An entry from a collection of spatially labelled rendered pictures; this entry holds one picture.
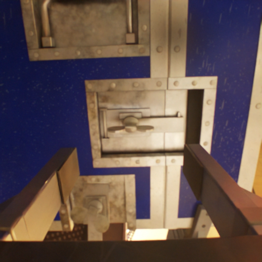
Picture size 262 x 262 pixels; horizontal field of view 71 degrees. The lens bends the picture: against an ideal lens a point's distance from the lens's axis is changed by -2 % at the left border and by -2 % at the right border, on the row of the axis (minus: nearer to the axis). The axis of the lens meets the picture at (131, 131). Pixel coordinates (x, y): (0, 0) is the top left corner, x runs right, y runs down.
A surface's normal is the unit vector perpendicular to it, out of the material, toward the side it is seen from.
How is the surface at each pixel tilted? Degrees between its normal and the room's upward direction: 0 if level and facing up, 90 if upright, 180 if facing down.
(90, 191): 115
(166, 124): 90
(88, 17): 90
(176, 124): 90
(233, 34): 90
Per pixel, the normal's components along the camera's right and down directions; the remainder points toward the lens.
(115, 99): 0.00, 0.30
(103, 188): -0.01, -0.13
